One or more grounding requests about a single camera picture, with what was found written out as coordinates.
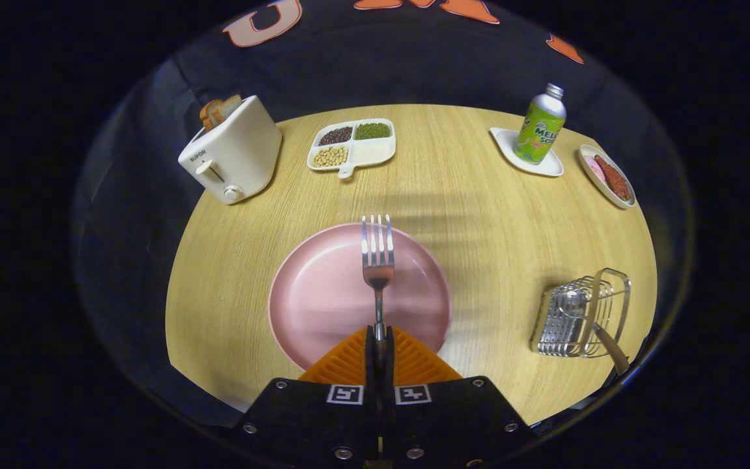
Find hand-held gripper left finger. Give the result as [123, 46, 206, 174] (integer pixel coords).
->
[235, 326, 377, 469]

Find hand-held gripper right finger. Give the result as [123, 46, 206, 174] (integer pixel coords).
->
[380, 326, 535, 469]

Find wooden-handled metal fork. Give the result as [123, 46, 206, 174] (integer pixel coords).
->
[361, 215, 395, 365]

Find wooden-handled metal spoon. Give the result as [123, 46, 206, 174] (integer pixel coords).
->
[557, 287, 630, 376]

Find pink round plate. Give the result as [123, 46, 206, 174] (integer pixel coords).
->
[268, 223, 452, 372]

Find yellow soybeans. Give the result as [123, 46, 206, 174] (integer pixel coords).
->
[312, 146, 348, 168]

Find white divided snack tray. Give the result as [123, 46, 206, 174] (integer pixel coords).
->
[307, 118, 396, 180]

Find white toaster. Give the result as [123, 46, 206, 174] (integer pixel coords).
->
[178, 95, 283, 205]

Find white square coaster plate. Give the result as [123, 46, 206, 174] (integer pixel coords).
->
[490, 127, 564, 178]

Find red-brown meat pieces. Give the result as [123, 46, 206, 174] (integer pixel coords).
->
[594, 154, 632, 201]

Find white oval food plate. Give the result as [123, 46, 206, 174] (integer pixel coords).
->
[578, 144, 637, 210]

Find green soda bottle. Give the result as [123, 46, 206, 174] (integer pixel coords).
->
[514, 83, 567, 164]

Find metal wire cutlery rack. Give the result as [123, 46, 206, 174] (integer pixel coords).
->
[530, 268, 632, 358]

